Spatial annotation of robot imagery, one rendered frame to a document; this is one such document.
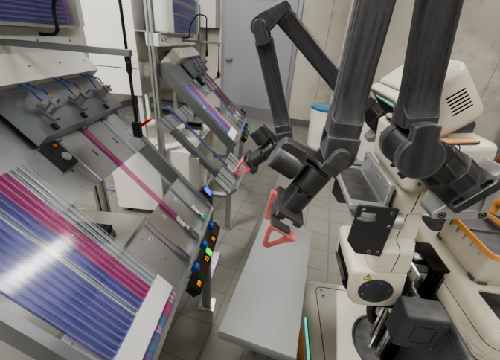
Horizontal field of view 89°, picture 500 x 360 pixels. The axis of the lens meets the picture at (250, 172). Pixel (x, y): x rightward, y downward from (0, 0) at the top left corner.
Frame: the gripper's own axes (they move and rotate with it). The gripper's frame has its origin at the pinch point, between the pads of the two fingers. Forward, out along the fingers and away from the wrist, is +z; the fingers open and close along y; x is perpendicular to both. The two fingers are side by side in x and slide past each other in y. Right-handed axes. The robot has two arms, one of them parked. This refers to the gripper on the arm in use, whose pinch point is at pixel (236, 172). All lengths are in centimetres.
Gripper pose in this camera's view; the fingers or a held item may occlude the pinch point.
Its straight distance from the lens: 105.9
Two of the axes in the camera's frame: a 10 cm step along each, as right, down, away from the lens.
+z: -7.8, 5.3, 3.4
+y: -0.7, 4.6, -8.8
